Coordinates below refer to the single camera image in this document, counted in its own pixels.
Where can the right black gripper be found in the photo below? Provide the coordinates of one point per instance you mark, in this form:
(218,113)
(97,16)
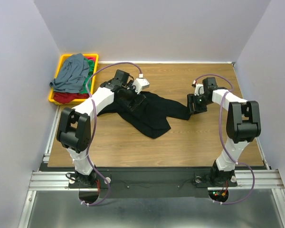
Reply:
(190,99)

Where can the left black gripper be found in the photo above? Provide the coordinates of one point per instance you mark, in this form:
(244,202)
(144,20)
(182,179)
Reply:
(132,104)

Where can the black t shirt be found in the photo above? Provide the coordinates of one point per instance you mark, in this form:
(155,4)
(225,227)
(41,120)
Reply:
(150,118)

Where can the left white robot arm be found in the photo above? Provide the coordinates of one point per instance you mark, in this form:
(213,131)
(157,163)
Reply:
(76,127)

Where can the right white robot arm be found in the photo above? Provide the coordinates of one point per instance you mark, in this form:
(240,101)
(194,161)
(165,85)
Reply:
(243,125)

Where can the green t shirt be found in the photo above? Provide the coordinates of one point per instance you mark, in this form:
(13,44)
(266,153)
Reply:
(87,83)

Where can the grey blue t shirt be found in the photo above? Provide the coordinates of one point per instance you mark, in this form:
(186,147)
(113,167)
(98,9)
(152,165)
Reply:
(72,75)

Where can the red t shirt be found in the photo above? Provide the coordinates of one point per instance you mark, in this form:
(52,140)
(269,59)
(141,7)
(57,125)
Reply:
(66,97)

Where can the yellow plastic bin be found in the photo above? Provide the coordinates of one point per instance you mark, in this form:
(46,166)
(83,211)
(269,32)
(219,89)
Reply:
(93,71)

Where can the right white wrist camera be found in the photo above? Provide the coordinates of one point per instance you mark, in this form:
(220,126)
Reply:
(198,88)

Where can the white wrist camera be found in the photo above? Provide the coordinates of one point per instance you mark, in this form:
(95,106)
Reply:
(198,88)
(140,83)

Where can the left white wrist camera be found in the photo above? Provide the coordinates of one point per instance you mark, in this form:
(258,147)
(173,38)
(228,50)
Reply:
(140,83)

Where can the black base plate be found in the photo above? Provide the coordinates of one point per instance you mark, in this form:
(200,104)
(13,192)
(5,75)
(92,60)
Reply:
(126,183)

